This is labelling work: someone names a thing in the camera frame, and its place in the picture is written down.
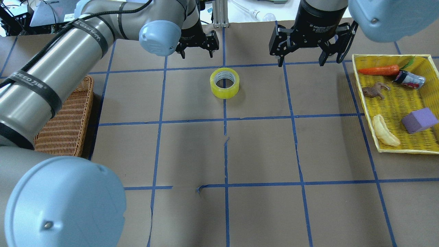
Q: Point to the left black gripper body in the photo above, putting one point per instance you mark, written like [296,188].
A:
[190,33]

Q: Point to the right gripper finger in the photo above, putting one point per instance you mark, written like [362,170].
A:
[344,35]
[279,44]

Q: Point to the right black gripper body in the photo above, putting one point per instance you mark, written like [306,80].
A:
[315,20]

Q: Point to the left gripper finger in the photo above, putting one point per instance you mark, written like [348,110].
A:
[180,49]
[212,43]

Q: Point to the yellow tape roll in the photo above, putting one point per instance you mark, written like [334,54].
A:
[224,74]

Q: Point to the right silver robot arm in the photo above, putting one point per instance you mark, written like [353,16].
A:
[385,21]

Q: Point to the orange toy carrot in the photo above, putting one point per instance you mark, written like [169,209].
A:
[389,70]

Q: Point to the brown toy figure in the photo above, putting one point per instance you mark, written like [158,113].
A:
[375,90]

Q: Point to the small dark can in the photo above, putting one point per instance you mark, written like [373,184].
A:
[410,80]

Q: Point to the yellow plastic basket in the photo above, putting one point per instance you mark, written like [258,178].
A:
[400,101]

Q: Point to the pale yellow toy banana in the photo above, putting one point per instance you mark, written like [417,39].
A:
[383,133]

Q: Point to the purple foam block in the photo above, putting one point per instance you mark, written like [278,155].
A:
[419,120]

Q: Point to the brown wicker basket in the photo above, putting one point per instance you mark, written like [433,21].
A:
[64,135]

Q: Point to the aluminium frame post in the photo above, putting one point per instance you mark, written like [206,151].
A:
[220,14]

